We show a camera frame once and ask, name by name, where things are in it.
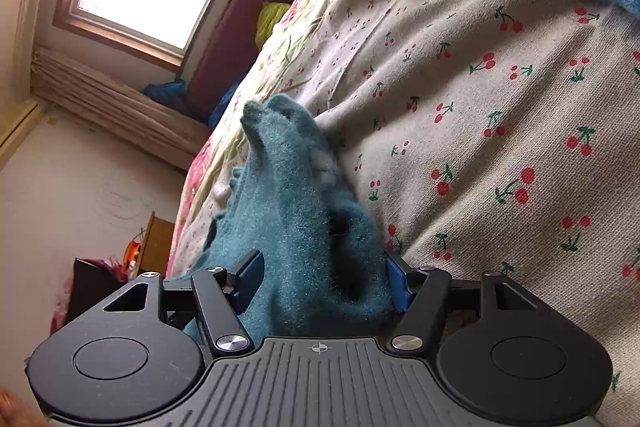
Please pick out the beige curtain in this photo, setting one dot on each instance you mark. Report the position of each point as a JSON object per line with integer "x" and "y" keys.
{"x": 115, "y": 107}

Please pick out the maroon padded headboard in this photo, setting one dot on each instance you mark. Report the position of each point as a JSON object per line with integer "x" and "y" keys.
{"x": 250, "y": 7}

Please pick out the pink floral quilt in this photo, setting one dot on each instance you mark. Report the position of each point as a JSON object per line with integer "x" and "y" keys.
{"x": 197, "y": 167}

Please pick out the orange plastic bag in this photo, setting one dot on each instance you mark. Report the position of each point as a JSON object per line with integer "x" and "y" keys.
{"x": 135, "y": 249}

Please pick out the blue blanket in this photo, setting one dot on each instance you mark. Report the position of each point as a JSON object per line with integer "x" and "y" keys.
{"x": 225, "y": 104}

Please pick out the wooden cabinet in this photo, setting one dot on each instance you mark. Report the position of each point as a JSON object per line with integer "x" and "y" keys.
{"x": 159, "y": 247}

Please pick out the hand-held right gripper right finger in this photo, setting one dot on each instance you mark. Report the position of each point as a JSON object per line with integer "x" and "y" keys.
{"x": 397, "y": 284}

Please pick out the blue cloth bundle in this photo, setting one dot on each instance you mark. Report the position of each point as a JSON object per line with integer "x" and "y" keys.
{"x": 165, "y": 94}

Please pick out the black television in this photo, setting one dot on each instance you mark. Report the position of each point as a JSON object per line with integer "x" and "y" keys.
{"x": 100, "y": 282}

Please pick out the teal fuzzy sweater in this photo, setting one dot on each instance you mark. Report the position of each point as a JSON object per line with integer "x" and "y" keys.
{"x": 300, "y": 217}

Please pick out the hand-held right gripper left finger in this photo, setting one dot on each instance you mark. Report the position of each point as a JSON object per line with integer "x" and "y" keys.
{"x": 250, "y": 277}

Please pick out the cherry print bed sheet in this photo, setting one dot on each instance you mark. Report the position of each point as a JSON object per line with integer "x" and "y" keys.
{"x": 475, "y": 117}

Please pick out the yellow-green pillow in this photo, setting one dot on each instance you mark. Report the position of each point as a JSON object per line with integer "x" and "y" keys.
{"x": 270, "y": 22}

